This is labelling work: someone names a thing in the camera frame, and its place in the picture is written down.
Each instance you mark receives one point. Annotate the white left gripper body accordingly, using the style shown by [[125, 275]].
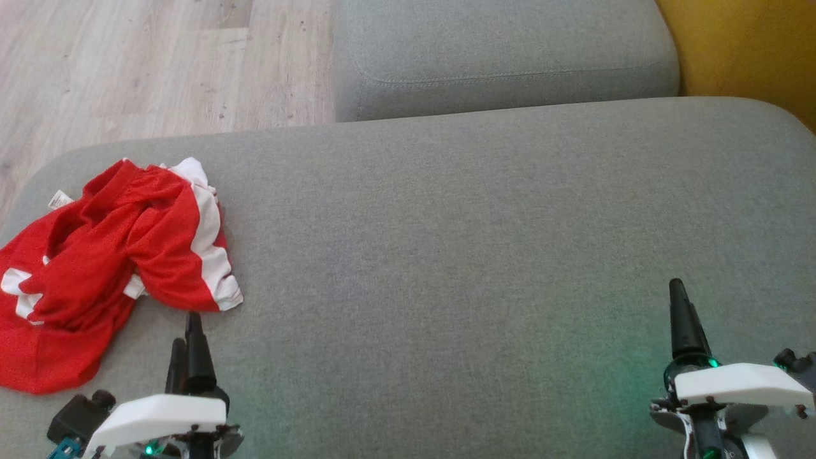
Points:
[[159, 414]]

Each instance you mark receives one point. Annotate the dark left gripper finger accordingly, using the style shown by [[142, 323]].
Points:
[[199, 357], [176, 366]]

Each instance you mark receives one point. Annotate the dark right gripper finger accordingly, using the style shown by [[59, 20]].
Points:
[[703, 338], [683, 325]]

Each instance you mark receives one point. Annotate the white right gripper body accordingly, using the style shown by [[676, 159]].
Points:
[[733, 389]]

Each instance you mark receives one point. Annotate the red shorts with white stripe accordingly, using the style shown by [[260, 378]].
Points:
[[166, 255]]

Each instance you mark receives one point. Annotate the large grey sofa seat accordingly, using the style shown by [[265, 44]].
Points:
[[484, 255]]

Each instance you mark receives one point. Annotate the grey sofa side cushion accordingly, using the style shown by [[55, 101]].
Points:
[[503, 51]]

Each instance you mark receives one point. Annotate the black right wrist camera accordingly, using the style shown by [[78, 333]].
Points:
[[795, 368]]

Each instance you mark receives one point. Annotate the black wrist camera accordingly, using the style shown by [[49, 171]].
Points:
[[80, 417], [795, 368]]

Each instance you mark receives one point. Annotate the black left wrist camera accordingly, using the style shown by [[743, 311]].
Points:
[[80, 417]]

